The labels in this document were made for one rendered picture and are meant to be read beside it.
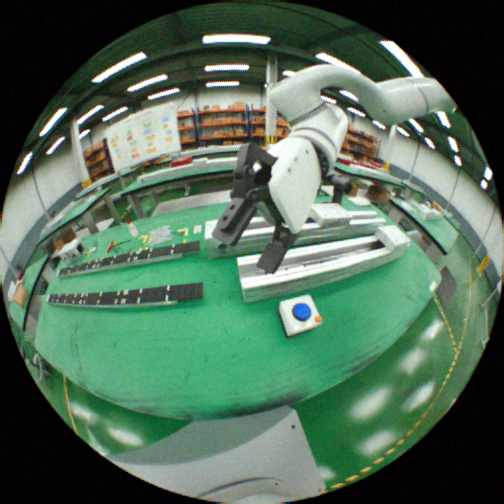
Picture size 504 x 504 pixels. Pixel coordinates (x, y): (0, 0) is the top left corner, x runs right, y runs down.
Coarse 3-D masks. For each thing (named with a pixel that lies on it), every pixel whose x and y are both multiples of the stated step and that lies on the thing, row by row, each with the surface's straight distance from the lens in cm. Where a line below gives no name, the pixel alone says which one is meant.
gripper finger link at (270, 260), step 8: (280, 240) 21; (272, 248) 21; (280, 248) 20; (264, 256) 21; (272, 256) 20; (280, 256) 20; (256, 264) 21; (264, 264) 20; (272, 264) 20; (280, 264) 20; (272, 272) 19
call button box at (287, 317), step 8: (304, 296) 38; (280, 304) 36; (288, 304) 36; (312, 304) 38; (280, 312) 38; (288, 312) 35; (312, 312) 37; (280, 320) 40; (288, 320) 34; (296, 320) 35; (304, 320) 35; (312, 320) 36; (288, 328) 35; (296, 328) 34; (304, 328) 35; (312, 328) 39; (288, 336) 38
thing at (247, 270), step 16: (352, 240) 58; (368, 240) 64; (256, 256) 40; (288, 256) 42; (304, 256) 45; (320, 256) 49; (336, 256) 52; (352, 256) 51; (368, 256) 56; (384, 256) 67; (400, 256) 90; (240, 272) 41; (256, 272) 40; (288, 272) 38; (304, 272) 39; (320, 272) 41; (336, 272) 47; (352, 272) 55; (256, 288) 35; (272, 288) 38; (288, 288) 41; (304, 288) 45
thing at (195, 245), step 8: (152, 248) 64; (160, 248) 61; (168, 248) 59; (176, 248) 58; (184, 248) 56; (192, 248) 54; (112, 256) 77; (120, 256) 72; (128, 256) 68; (136, 256) 66; (144, 256) 62; (152, 256) 60; (80, 264) 98; (88, 264) 89; (96, 264) 82; (104, 264) 77; (112, 264) 73; (64, 272) 112
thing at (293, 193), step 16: (288, 144) 19; (304, 144) 19; (288, 160) 16; (304, 160) 18; (320, 160) 22; (256, 176) 17; (272, 176) 14; (288, 176) 16; (304, 176) 18; (320, 176) 24; (272, 192) 14; (288, 192) 16; (304, 192) 19; (272, 208) 17; (288, 208) 16; (304, 208) 20; (272, 224) 23; (288, 224) 18
